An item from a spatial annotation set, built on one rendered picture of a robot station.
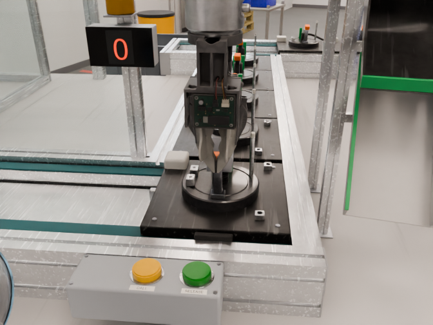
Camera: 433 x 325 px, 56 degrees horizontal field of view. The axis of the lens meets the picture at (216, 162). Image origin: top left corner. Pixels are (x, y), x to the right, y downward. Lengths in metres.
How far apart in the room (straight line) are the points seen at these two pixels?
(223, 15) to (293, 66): 1.38
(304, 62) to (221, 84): 1.38
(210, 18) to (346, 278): 0.49
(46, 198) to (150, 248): 0.33
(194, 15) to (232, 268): 0.35
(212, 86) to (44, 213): 0.46
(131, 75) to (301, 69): 1.15
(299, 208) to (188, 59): 1.25
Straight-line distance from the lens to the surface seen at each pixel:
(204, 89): 0.52
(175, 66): 1.90
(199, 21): 0.52
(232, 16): 0.52
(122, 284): 0.59
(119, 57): 0.79
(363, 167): 0.71
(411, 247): 0.88
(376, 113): 0.75
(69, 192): 0.91
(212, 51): 0.51
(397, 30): 0.74
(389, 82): 0.61
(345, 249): 0.83
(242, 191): 0.72
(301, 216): 0.73
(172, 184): 0.78
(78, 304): 0.63
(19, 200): 0.92
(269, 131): 1.01
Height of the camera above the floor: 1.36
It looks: 27 degrees down
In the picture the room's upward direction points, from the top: straight up
